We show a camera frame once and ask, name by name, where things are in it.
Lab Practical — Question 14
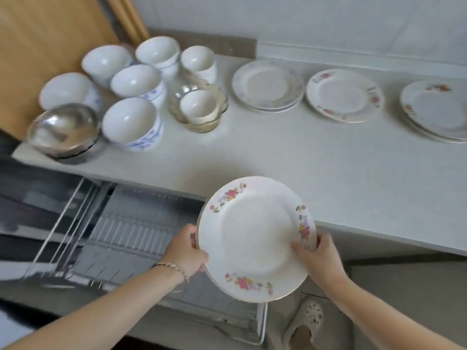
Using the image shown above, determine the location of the person's right hand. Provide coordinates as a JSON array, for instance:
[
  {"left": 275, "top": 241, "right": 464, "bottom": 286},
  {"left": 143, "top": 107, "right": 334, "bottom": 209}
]
[{"left": 291, "top": 232, "right": 351, "bottom": 300}]

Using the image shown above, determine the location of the wooden rolling pin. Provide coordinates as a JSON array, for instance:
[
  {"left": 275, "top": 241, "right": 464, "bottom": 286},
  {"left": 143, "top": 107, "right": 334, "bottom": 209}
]
[{"left": 104, "top": 0, "right": 150, "bottom": 46}]

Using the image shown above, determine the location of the small white cup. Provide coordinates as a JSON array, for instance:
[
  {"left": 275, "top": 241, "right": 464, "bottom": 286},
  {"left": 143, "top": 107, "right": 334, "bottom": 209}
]
[
  {"left": 179, "top": 89, "right": 220, "bottom": 124},
  {"left": 180, "top": 46, "right": 218, "bottom": 84}
]

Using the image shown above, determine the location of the white bowl blue rim line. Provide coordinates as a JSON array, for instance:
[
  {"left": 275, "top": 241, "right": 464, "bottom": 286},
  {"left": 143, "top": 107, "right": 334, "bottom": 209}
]
[{"left": 135, "top": 36, "right": 181, "bottom": 81}]

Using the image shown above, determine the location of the person's left forearm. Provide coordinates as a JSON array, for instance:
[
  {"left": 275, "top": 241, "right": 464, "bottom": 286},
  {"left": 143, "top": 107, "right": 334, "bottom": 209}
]
[{"left": 0, "top": 265, "right": 184, "bottom": 350}]

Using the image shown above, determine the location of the stainless steel bowl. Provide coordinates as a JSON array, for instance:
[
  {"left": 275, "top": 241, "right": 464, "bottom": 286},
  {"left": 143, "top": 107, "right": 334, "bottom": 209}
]
[{"left": 26, "top": 103, "right": 107, "bottom": 161}]

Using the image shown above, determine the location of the metal wire dish rack drawer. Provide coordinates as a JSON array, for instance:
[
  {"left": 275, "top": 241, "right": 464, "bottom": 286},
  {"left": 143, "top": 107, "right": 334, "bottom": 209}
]
[{"left": 21, "top": 176, "right": 269, "bottom": 347}]

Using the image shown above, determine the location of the clear glass flower-shaped bowl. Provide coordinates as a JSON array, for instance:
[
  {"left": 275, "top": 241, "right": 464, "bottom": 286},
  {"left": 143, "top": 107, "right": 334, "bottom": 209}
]
[{"left": 167, "top": 78, "right": 230, "bottom": 134}]

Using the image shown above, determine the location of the person's right forearm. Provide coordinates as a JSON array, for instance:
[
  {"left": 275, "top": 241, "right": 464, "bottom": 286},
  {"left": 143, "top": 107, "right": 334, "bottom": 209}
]
[{"left": 324, "top": 276, "right": 467, "bottom": 350}]

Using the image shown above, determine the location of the white plate grey pattern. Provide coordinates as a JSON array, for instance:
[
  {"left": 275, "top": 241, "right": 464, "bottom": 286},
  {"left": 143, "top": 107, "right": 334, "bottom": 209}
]
[
  {"left": 235, "top": 95, "right": 304, "bottom": 114},
  {"left": 232, "top": 60, "right": 305, "bottom": 109}
]

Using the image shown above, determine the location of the beaded wrist bracelet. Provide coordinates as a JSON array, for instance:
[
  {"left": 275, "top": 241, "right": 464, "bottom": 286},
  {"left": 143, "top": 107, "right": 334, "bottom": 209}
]
[{"left": 151, "top": 262, "right": 190, "bottom": 283}]

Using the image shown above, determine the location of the cream clog slipper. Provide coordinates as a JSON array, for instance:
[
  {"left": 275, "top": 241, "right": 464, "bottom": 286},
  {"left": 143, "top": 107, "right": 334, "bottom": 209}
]
[{"left": 282, "top": 297, "right": 325, "bottom": 350}]

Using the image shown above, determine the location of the white floral plate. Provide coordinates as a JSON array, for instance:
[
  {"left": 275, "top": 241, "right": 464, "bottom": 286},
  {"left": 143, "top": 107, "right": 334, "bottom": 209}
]
[
  {"left": 306, "top": 69, "right": 385, "bottom": 124},
  {"left": 196, "top": 206, "right": 292, "bottom": 303},
  {"left": 403, "top": 116, "right": 467, "bottom": 144},
  {"left": 199, "top": 176, "right": 317, "bottom": 301},
  {"left": 399, "top": 81, "right": 467, "bottom": 140}
]

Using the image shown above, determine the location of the plain white bowl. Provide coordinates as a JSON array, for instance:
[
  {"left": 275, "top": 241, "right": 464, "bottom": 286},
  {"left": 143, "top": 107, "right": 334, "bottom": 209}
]
[
  {"left": 39, "top": 72, "right": 105, "bottom": 114},
  {"left": 81, "top": 44, "right": 133, "bottom": 88}
]

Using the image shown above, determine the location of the person's left hand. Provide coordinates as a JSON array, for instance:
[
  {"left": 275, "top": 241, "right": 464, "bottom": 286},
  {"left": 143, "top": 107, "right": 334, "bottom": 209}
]
[{"left": 161, "top": 224, "right": 211, "bottom": 285}]

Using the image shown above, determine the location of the white bowl blue print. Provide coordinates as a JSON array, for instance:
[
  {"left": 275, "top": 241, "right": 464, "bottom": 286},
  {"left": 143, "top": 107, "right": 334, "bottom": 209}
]
[
  {"left": 102, "top": 97, "right": 164, "bottom": 152},
  {"left": 110, "top": 64, "right": 168, "bottom": 108}
]

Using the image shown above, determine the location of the wooden cutting board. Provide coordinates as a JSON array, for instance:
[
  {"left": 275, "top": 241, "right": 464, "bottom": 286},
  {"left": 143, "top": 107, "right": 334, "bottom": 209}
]
[{"left": 0, "top": 0, "right": 122, "bottom": 142}]

